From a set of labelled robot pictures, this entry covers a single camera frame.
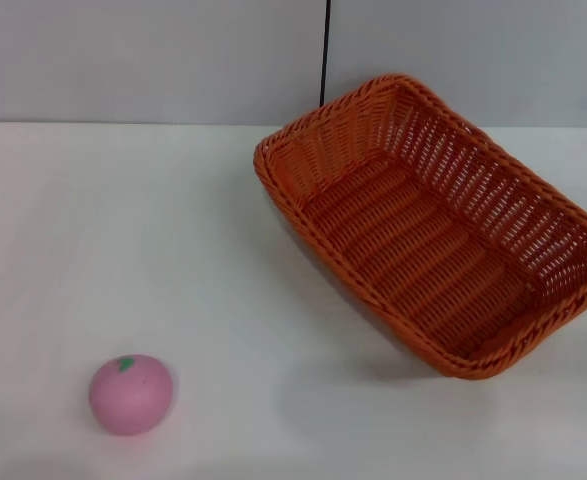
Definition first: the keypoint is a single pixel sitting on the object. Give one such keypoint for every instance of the black vertical wall strip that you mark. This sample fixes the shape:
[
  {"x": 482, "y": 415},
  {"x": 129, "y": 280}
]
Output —
[{"x": 326, "y": 50}]

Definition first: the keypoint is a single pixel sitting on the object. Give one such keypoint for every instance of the orange woven plastic basket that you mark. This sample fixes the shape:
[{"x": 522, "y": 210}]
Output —
[{"x": 423, "y": 240}]

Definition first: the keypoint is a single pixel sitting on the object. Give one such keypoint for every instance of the pink peach toy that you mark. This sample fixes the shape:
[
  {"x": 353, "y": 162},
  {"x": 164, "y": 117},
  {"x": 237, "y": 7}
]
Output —
[{"x": 130, "y": 400}]

